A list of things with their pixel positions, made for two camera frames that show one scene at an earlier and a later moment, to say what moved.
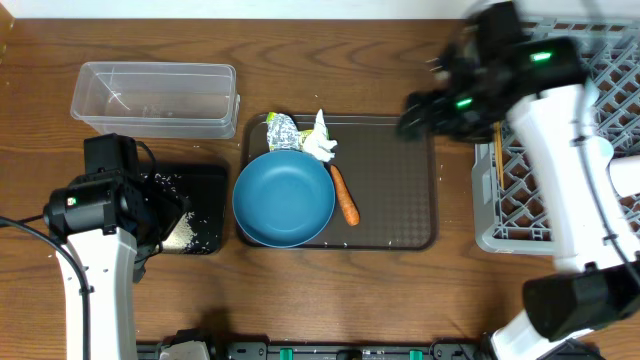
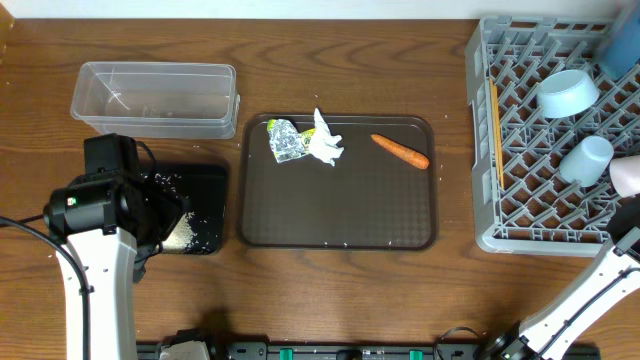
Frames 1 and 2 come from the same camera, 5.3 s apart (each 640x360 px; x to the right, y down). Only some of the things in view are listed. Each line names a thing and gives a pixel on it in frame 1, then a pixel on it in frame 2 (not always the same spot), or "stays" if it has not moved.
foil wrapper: (282, 133) stays
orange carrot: (349, 205) to (405, 154)
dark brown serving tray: (392, 182) stays
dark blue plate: (284, 198) to (622, 49)
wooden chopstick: (500, 153) stays
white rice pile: (180, 236) stays
